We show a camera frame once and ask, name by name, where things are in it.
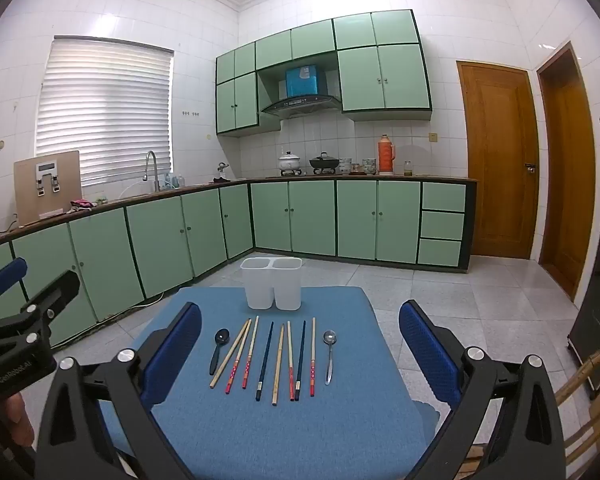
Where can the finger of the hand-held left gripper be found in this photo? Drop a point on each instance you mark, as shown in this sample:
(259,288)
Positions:
(55,291)
(5,278)

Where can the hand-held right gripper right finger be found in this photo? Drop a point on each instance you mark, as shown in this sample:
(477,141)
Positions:
(427,357)

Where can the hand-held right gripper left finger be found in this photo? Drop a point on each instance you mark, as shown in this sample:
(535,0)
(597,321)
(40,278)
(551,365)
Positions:
(172,357)

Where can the black spoon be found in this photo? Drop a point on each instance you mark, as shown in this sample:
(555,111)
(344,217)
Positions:
(222,336)

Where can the plain bamboo chopstick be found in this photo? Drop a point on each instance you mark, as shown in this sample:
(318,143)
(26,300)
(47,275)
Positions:
(278,365)
(230,353)

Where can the red-tipped bamboo chopstick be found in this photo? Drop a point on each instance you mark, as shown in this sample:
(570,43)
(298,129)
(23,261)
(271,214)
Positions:
(250,352)
(290,360)
(313,360)
(238,357)

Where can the dark blue chopstick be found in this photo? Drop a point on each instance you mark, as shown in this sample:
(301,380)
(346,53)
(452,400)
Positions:
(265,360)
(300,360)

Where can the metal spoon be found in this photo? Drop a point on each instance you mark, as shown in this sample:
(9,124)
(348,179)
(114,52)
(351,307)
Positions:
(329,336)

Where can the white double utensil holder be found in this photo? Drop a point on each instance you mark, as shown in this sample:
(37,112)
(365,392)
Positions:
(271,285)

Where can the person's left hand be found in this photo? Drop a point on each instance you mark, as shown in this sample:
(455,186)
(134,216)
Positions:
(19,422)

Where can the red cloth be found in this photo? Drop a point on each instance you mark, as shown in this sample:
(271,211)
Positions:
(82,204)

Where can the cardboard box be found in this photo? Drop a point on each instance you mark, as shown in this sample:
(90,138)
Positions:
(47,187)

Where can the green base cabinets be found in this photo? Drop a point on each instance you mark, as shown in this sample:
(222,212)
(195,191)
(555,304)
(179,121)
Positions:
(180,230)

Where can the blue table mat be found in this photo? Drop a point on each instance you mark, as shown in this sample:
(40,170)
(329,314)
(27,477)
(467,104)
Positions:
(290,440)

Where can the metal kitchen faucet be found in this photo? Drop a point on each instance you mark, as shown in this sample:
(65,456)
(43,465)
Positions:
(152,170)

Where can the bamboo chair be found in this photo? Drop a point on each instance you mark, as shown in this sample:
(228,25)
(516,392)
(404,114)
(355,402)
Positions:
(587,390)

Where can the white window blind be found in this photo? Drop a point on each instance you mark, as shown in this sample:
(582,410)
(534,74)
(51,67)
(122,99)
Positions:
(105,110)

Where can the glass jar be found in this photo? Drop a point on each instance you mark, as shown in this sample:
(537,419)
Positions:
(407,168)

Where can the metal kettle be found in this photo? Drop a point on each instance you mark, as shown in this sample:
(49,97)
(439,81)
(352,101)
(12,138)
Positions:
(222,170)

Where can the stack of patterned bowls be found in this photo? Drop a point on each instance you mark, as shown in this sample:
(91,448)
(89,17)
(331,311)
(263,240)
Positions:
(369,165)
(345,164)

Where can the orange thermos flask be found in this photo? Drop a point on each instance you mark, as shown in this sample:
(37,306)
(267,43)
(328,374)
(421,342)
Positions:
(386,156)

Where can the black wok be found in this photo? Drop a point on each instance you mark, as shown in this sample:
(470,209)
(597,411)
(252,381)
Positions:
(324,162)

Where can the white cooking pot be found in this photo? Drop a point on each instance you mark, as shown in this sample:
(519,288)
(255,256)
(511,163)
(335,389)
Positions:
(289,162)

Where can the plain wooden door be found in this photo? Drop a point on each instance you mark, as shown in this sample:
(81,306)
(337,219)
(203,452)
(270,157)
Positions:
(567,175)

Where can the black range hood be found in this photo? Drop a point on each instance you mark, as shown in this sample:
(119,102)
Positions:
(300,104)

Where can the green wall cabinets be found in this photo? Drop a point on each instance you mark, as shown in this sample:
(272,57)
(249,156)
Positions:
(380,77)

